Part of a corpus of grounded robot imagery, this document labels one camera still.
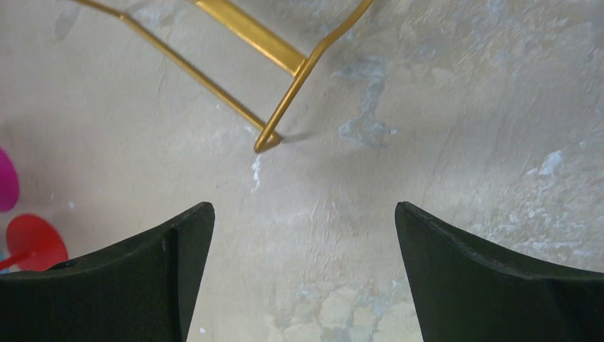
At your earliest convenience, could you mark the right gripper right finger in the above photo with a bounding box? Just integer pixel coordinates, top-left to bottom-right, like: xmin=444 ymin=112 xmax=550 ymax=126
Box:
xmin=395 ymin=202 xmax=603 ymax=341

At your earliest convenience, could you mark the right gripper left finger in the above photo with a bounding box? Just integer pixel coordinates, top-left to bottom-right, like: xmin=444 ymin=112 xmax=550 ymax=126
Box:
xmin=1 ymin=202 xmax=215 ymax=341

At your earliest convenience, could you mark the red wine glass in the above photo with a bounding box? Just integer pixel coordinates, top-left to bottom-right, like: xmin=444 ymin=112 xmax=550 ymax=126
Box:
xmin=1 ymin=214 xmax=69 ymax=271

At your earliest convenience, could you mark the magenta wine glass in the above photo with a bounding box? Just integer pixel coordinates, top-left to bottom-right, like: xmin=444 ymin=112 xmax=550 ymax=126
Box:
xmin=1 ymin=148 xmax=20 ymax=212

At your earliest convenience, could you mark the gold wine glass rack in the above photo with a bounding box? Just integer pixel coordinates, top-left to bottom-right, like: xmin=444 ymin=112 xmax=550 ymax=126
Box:
xmin=76 ymin=0 xmax=373 ymax=153

